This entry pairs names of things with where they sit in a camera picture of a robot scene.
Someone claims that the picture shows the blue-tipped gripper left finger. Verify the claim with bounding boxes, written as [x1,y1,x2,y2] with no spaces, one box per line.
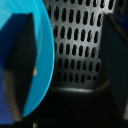
[0,13,38,128]

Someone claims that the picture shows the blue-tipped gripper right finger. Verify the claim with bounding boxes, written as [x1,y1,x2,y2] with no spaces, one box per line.
[99,13,128,121]

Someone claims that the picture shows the blue plastic bowl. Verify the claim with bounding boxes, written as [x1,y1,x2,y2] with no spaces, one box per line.
[0,0,56,118]

